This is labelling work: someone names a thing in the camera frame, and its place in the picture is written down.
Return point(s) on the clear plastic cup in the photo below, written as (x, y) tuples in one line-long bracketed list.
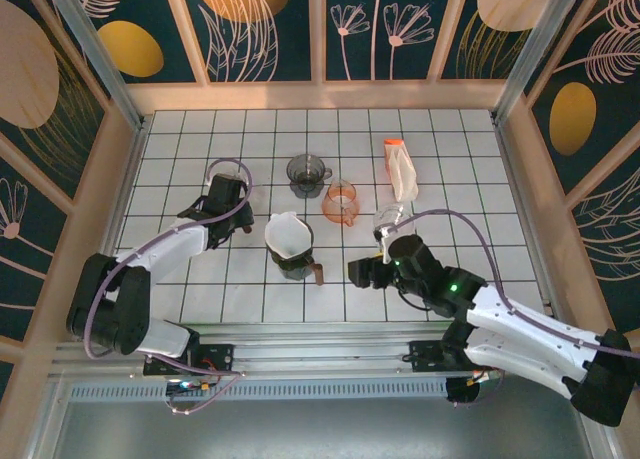
[(387, 216)]

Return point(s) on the aluminium frame post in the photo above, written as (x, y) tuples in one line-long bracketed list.
[(102, 64), (537, 54)]

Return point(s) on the grey plastic coffee dripper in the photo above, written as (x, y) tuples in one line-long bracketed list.
[(305, 171)]

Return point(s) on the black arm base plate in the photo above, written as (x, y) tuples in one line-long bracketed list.
[(425, 354), (222, 354)]

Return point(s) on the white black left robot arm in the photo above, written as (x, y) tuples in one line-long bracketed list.
[(170, 244)]

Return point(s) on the orange glass server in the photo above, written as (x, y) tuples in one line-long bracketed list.
[(340, 206)]

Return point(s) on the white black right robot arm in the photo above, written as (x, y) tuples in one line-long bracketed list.
[(525, 334)]

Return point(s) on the white paper coffee filter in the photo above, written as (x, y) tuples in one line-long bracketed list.
[(285, 236)]

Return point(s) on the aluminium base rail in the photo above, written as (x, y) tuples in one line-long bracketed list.
[(325, 351)]

